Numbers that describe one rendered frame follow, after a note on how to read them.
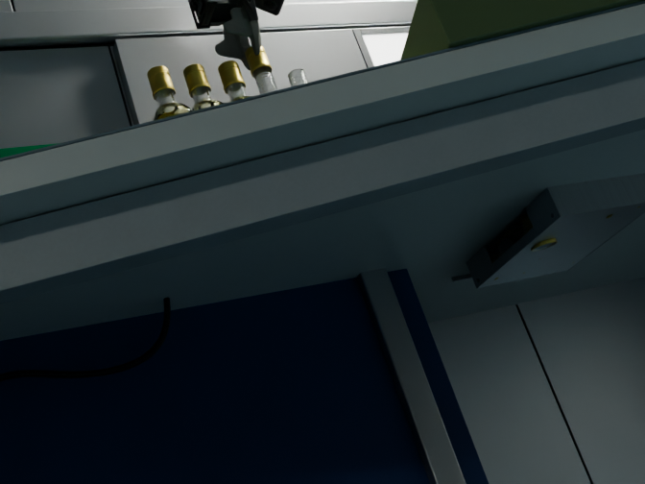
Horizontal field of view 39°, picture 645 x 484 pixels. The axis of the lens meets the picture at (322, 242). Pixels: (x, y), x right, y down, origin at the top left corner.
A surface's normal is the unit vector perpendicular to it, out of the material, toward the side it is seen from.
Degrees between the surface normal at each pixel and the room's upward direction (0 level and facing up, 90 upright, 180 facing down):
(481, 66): 90
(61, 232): 90
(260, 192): 90
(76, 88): 90
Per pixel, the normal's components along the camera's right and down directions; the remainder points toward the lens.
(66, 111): 0.33, -0.45
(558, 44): 0.06, -0.39
